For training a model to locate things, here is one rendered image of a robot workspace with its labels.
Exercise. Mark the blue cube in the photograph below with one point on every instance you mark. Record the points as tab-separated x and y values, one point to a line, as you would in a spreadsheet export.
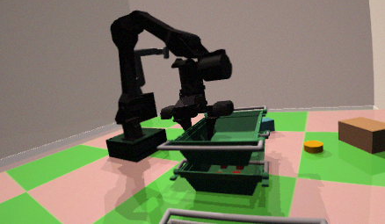
267	124

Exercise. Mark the orange flat cylinder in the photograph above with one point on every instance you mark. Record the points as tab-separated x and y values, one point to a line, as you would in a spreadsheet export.
313	147

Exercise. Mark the brown rectangular block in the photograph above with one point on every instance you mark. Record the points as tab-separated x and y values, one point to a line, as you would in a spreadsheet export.
363	133

